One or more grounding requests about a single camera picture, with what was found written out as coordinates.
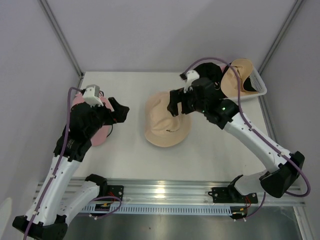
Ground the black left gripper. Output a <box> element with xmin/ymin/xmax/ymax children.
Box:
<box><xmin>86</xmin><ymin>96</ymin><xmax>129</xmax><ymax>138</ymax></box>

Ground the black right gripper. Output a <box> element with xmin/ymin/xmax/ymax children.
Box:
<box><xmin>166</xmin><ymin>87</ymin><xmax>207</xmax><ymax>118</ymax></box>

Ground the pink baseball cap white logo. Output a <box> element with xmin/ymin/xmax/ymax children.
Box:
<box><xmin>72</xmin><ymin>93</ymin><xmax>111</xmax><ymax>147</ymax></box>

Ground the beige bucket hat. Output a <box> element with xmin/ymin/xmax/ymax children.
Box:
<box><xmin>144</xmin><ymin>91</ymin><xmax>192</xmax><ymax>148</ymax></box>

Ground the black baseball cap gold logo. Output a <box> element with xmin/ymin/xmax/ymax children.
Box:
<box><xmin>194</xmin><ymin>62</ymin><xmax>223</xmax><ymax>89</ymax></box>

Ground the black bucket hat white stitching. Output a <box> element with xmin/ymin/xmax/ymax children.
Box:
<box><xmin>242</xmin><ymin>76</ymin><xmax>258</xmax><ymax>94</ymax></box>

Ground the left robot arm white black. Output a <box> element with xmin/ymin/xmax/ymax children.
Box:
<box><xmin>12</xmin><ymin>97</ymin><xmax>130</xmax><ymax>240</ymax></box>

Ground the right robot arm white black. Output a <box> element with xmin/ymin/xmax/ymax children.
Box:
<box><xmin>167</xmin><ymin>78</ymin><xmax>305</xmax><ymax>202</ymax></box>

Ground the beige baseball cap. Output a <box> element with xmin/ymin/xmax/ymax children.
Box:
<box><xmin>229</xmin><ymin>58</ymin><xmax>253</xmax><ymax>93</ymax></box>

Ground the white plastic basket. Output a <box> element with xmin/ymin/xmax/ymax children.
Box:
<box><xmin>221</xmin><ymin>65</ymin><xmax>267</xmax><ymax>102</ymax></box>

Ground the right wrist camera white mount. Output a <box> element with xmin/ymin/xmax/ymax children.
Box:
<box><xmin>179</xmin><ymin>70</ymin><xmax>200</xmax><ymax>93</ymax></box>

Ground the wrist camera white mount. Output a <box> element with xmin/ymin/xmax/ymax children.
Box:
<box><xmin>179</xmin><ymin>70</ymin><xmax>200</xmax><ymax>93</ymax></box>
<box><xmin>82</xmin><ymin>84</ymin><xmax>103</xmax><ymax>107</ymax></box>

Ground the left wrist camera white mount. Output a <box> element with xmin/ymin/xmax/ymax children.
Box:
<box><xmin>82</xmin><ymin>84</ymin><xmax>103</xmax><ymax>107</ymax></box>

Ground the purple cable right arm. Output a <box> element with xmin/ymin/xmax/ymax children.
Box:
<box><xmin>182</xmin><ymin>56</ymin><xmax>312</xmax><ymax>221</ymax></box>

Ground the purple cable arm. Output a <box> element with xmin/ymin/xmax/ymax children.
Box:
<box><xmin>23</xmin><ymin>86</ymin><xmax>122</xmax><ymax>240</ymax></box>
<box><xmin>182</xmin><ymin>56</ymin><xmax>312</xmax><ymax>221</ymax></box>

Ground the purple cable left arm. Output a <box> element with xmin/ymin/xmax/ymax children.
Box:
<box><xmin>23</xmin><ymin>86</ymin><xmax>122</xmax><ymax>240</ymax></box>

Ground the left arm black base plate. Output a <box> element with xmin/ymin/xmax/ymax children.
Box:
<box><xmin>85</xmin><ymin>174</ymin><xmax>125</xmax><ymax>200</ymax></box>

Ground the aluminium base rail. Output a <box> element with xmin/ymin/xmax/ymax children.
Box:
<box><xmin>32</xmin><ymin>178</ymin><xmax>306</xmax><ymax>206</ymax></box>

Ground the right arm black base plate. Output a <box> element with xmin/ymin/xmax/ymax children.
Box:
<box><xmin>207</xmin><ymin>175</ymin><xmax>258</xmax><ymax>204</ymax></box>

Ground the white slotted cable duct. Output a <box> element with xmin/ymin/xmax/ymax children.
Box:
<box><xmin>80</xmin><ymin>203</ymin><xmax>232</xmax><ymax>216</ymax></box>

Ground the left aluminium corner post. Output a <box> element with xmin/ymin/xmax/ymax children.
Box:
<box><xmin>37</xmin><ymin>0</ymin><xmax>84</xmax><ymax>79</ymax></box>

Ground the aluminium corner post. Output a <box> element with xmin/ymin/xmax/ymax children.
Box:
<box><xmin>261</xmin><ymin>0</ymin><xmax>306</xmax><ymax>65</ymax></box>
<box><xmin>37</xmin><ymin>0</ymin><xmax>84</xmax><ymax>79</ymax></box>

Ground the right aluminium corner post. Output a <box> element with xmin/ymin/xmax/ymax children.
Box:
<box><xmin>261</xmin><ymin>0</ymin><xmax>306</xmax><ymax>65</ymax></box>

